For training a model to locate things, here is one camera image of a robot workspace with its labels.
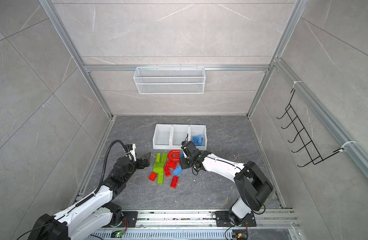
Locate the red brick bottom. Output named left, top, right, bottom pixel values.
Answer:
left=170, top=176, right=179, bottom=189

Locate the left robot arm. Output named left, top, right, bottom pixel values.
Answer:
left=19, top=140, right=151, bottom=240

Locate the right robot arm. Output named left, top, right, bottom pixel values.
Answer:
left=180, top=141, right=273, bottom=224

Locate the green brick middle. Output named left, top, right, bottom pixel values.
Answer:
left=154, top=162, right=165, bottom=169

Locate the small red square brick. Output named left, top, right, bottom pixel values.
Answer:
left=149, top=172, right=158, bottom=182

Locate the green brick top left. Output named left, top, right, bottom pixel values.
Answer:
left=156, top=153, right=161, bottom=163

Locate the red curved arch piece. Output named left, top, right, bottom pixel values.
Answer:
left=168, top=150, right=181, bottom=163

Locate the green studded brick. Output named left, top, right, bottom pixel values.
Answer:
left=154, top=167, right=164, bottom=174

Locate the red brick under arch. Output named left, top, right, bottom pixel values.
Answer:
left=166, top=161, right=177, bottom=170

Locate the green brick bottom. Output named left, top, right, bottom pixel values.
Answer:
left=157, top=173, right=164, bottom=185

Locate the green brick top right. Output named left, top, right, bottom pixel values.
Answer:
left=160, top=153, right=168, bottom=164

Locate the right white bin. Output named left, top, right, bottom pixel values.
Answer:
left=188, top=125, right=207, bottom=151

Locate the white bin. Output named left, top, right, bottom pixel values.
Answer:
left=153, top=124, right=173, bottom=150
left=188, top=125, right=207, bottom=151
left=170, top=124, right=189, bottom=150

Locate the middle white bin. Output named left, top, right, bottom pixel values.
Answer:
left=170, top=124, right=189, bottom=150

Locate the red brick centre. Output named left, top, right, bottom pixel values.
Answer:
left=164, top=166, right=172, bottom=178

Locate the left white bin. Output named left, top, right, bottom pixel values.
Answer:
left=153, top=124, right=173, bottom=150

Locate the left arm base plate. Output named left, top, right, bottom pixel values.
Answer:
left=106, top=211, right=139, bottom=228

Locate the aluminium front rail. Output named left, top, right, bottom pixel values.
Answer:
left=87, top=209, right=305, bottom=240

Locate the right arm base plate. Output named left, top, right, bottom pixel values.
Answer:
left=211, top=211, right=257, bottom=227

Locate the white wire mesh basket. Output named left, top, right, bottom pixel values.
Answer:
left=134, top=67, right=206, bottom=95

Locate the black wire hook rack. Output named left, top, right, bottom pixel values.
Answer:
left=276, top=89, right=344, bottom=168

